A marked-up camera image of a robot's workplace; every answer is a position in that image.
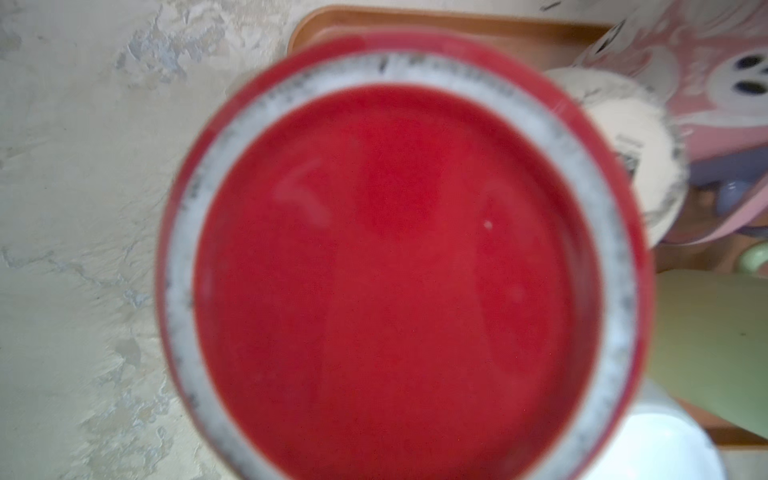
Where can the red mug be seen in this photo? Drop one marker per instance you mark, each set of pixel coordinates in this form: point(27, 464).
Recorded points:
point(402, 254)

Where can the white mug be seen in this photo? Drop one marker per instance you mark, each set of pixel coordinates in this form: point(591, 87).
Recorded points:
point(657, 440)

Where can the beige speckled mug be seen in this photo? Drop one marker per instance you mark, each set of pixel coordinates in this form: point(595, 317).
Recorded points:
point(638, 128)

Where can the light green mug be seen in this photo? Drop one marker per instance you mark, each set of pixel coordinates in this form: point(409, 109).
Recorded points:
point(709, 345)

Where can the purple mug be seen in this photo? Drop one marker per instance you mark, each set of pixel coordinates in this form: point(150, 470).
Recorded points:
point(740, 182)

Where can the pink patterned mug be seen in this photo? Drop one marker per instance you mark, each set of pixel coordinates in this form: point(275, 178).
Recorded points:
point(707, 61)

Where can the brown rectangular tray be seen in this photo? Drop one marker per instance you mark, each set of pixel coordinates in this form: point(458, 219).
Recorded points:
point(540, 43)

